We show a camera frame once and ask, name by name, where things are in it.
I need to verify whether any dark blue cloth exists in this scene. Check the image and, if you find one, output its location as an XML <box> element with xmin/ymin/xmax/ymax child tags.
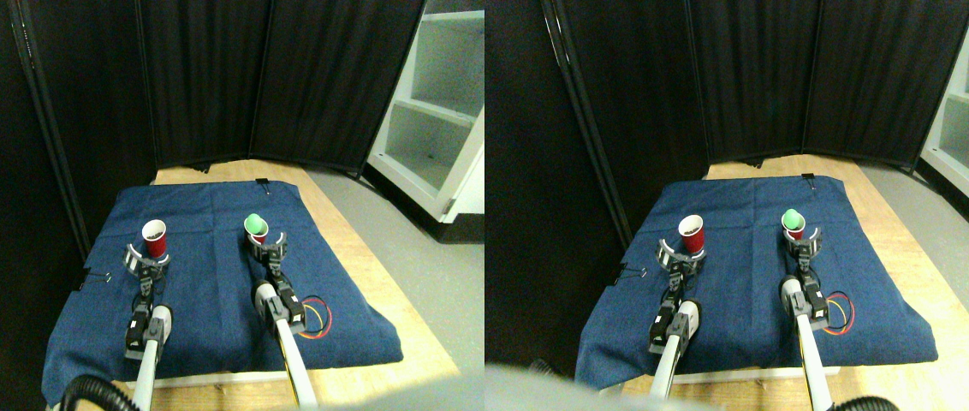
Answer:
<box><xmin>41</xmin><ymin>177</ymin><xmax>405</xmax><ymax>406</ymax></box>
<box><xmin>574</xmin><ymin>174</ymin><xmax>940</xmax><ymax>391</ymax></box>

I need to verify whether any black curtain stand pole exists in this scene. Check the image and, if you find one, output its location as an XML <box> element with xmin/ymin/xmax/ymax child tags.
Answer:
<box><xmin>539</xmin><ymin>0</ymin><xmax>633</xmax><ymax>251</ymax></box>
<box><xmin>9</xmin><ymin>0</ymin><xmax>93</xmax><ymax>258</ymax></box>

